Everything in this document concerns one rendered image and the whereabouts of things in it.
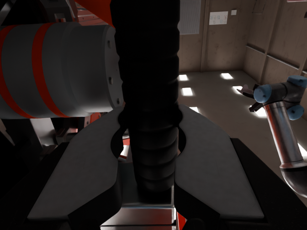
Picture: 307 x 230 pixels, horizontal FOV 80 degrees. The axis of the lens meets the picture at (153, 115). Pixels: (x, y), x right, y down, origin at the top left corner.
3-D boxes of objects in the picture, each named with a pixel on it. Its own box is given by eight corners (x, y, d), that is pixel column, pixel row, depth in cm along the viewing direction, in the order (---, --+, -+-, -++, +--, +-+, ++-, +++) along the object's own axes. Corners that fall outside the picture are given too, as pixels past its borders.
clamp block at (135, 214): (58, 208, 14) (76, 243, 17) (176, 206, 14) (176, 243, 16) (82, 161, 19) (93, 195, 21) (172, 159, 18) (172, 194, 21)
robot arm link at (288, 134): (281, 201, 76) (247, 91, 87) (303, 195, 78) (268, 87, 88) (306, 208, 65) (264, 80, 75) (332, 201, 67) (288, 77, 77)
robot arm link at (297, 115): (309, 103, 81) (302, 120, 86) (288, 94, 91) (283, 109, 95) (293, 106, 80) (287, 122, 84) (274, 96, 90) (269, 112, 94)
